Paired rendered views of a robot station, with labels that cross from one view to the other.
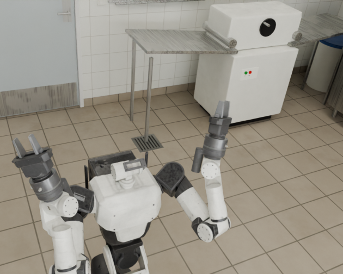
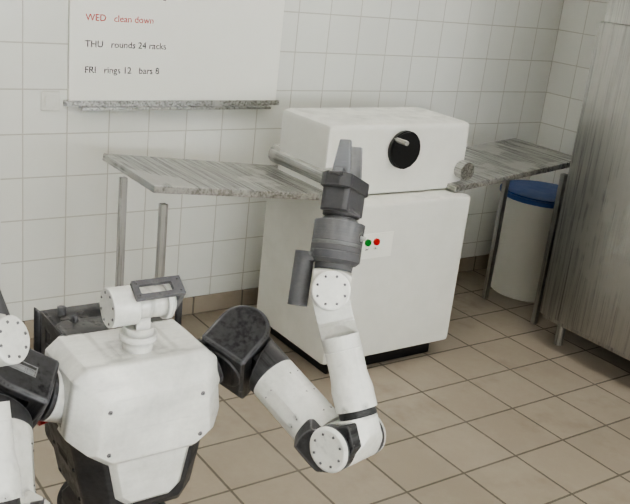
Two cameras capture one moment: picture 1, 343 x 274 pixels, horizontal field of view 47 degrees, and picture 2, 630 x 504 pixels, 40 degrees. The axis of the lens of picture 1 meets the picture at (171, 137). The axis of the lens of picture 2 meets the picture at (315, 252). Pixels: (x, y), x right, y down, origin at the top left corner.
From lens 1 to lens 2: 0.46 m
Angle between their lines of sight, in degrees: 18
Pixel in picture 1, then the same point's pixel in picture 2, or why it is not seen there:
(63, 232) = not seen: outside the picture
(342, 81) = (565, 263)
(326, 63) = (528, 239)
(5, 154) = not seen: outside the picture
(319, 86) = (520, 290)
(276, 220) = not seen: outside the picture
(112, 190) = (105, 357)
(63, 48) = not seen: outside the picture
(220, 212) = (360, 392)
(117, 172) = (118, 302)
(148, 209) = (190, 404)
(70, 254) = (7, 467)
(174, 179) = (248, 339)
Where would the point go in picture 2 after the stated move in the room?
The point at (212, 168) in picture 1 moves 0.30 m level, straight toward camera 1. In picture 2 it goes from (337, 284) to (329, 364)
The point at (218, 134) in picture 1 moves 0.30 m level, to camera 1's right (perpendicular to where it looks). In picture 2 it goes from (344, 207) to (516, 221)
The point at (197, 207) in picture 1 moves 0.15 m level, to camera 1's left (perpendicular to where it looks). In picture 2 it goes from (305, 398) to (219, 393)
